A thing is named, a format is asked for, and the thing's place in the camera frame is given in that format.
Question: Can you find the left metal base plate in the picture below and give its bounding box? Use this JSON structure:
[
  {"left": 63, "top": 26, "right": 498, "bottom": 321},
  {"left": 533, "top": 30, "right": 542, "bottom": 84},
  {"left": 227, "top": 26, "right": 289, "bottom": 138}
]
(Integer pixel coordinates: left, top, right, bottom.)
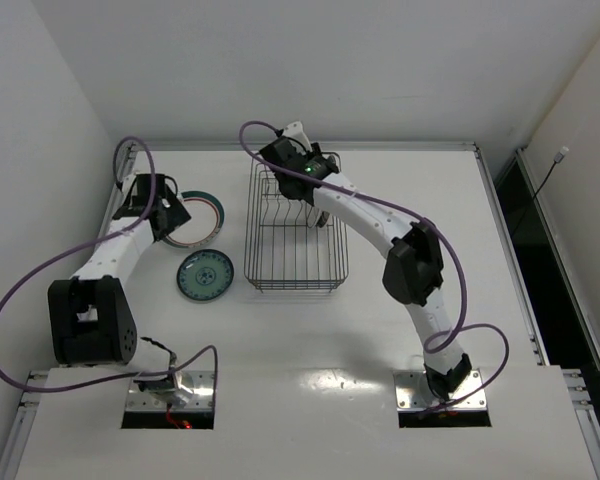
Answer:
[{"left": 125, "top": 370, "right": 215, "bottom": 413}]

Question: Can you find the aluminium table frame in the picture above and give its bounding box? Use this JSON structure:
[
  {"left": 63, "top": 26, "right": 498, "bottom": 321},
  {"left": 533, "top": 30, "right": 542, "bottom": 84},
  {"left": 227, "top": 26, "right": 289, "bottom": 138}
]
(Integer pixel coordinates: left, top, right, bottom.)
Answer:
[{"left": 0, "top": 141, "right": 600, "bottom": 480}]

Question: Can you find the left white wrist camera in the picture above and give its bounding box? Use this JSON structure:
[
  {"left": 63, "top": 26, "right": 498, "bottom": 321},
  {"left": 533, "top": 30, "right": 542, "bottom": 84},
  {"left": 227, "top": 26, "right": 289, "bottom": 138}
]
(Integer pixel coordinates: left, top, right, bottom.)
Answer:
[{"left": 119, "top": 173, "right": 137, "bottom": 196}]

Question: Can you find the blue floral green plate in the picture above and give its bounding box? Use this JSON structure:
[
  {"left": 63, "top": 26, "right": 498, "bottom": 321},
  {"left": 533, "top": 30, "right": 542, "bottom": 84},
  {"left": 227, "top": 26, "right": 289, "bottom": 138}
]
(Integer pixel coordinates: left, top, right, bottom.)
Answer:
[{"left": 176, "top": 249, "right": 235, "bottom": 303}]

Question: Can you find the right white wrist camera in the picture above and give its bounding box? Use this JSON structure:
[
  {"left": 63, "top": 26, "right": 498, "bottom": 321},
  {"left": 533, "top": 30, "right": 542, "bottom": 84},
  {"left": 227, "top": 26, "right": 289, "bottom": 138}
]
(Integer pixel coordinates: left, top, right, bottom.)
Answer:
[{"left": 275, "top": 120, "right": 312, "bottom": 153}]

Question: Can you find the black cable white plug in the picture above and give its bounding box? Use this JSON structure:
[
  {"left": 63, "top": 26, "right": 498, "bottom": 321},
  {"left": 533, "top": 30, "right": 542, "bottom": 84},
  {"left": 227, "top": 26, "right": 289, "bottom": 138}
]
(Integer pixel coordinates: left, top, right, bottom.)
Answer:
[{"left": 511, "top": 145, "right": 569, "bottom": 239}]

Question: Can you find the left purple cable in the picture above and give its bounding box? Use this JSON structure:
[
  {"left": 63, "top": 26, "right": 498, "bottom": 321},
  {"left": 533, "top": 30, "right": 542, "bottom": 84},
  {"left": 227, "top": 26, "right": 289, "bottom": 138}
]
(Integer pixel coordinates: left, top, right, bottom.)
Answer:
[{"left": 0, "top": 136, "right": 219, "bottom": 394}]

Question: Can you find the metal base plate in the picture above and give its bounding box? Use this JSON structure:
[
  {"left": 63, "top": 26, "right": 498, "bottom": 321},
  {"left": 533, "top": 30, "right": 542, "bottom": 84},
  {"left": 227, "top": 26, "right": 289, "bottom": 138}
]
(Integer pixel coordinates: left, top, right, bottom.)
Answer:
[
  {"left": 394, "top": 370, "right": 488, "bottom": 413},
  {"left": 125, "top": 370, "right": 215, "bottom": 413}
]

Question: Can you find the green red rimmed plate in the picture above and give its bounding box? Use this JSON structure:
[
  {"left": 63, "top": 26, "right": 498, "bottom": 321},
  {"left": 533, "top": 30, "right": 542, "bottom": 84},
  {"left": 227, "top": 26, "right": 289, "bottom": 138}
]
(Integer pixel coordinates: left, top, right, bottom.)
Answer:
[
  {"left": 163, "top": 190, "right": 225, "bottom": 250},
  {"left": 315, "top": 211, "right": 330, "bottom": 228}
]

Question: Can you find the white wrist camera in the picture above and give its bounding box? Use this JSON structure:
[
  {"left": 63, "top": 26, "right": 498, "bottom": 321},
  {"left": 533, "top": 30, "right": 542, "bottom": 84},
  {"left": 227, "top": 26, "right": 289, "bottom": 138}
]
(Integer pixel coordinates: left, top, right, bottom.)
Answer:
[
  {"left": 275, "top": 120, "right": 312, "bottom": 153},
  {"left": 119, "top": 173, "right": 137, "bottom": 196}
]

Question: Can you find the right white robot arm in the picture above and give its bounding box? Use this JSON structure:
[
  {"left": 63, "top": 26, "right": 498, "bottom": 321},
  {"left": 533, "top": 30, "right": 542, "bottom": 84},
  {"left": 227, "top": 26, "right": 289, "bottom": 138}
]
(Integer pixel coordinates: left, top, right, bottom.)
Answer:
[{"left": 259, "top": 137, "right": 471, "bottom": 401}]

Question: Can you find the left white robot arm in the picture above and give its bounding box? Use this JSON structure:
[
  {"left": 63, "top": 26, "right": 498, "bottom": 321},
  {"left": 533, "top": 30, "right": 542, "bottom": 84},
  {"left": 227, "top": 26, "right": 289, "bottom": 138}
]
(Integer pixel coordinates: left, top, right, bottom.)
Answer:
[{"left": 48, "top": 173, "right": 191, "bottom": 401}]

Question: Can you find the grey wire dish rack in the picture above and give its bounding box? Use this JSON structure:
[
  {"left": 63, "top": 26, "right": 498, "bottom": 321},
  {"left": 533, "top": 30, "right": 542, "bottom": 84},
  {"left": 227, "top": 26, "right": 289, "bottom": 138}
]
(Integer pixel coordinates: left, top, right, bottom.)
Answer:
[{"left": 243, "top": 161, "right": 349, "bottom": 292}]

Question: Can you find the white plate grey rim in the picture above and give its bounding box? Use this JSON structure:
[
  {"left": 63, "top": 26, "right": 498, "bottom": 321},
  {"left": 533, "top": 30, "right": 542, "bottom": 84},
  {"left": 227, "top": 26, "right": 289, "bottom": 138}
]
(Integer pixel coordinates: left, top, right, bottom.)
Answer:
[{"left": 305, "top": 204, "right": 321, "bottom": 228}]

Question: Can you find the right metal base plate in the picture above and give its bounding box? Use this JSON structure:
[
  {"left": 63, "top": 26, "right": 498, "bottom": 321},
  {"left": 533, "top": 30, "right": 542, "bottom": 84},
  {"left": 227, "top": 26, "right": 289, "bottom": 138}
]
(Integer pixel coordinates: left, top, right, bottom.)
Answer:
[{"left": 394, "top": 370, "right": 488, "bottom": 413}]

